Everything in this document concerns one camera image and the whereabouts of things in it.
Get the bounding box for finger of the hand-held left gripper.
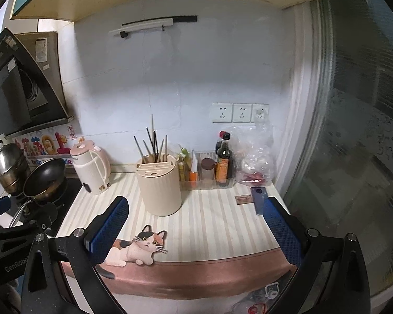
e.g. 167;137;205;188
0;197;12;218
0;203;58;241

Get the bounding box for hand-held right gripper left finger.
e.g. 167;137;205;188
21;196;130;314

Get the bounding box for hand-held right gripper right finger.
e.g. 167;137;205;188
263;197;370;314

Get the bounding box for cream ribbed utensil holder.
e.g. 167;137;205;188
136;155;183;217

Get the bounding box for black cooktop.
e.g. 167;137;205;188
7;177;82;238

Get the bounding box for dark blue smartphone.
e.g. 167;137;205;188
251;187;269;216

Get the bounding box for black frying pan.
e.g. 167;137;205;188
10;158;67;228

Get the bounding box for stainless steel pot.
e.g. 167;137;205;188
0;141;30;195

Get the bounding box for cream electric kettle pink lid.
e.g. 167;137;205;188
70;138;111;195

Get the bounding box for printed plastic packaging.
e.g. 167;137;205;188
226;281;282;314

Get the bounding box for striped cat print mat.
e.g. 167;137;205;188
57;172;298;301

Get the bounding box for clear plastic bag red contents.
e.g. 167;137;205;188
231;116;276;187

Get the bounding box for clear plastic organizer bin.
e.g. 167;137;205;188
180;150;237;191

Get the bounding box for dark sauce bottle orange label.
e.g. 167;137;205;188
215;133;233;185

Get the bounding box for brown lid jar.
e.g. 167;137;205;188
201;158;216;180

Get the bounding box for yellow green packet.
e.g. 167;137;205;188
177;147;192;182

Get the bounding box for white orange packet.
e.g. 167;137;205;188
190;152;200;182

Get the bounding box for black range hood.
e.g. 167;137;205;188
0;27;75;138

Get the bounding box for red cap bottle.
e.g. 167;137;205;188
215;131;226;158

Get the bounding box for colourful wall decoration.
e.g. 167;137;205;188
15;131;73;164

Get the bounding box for white wall socket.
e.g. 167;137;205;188
212;103;233;124
232;104;252;124
252;104;270;123

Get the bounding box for white wall-mounted rack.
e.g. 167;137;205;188
108;16;198;39

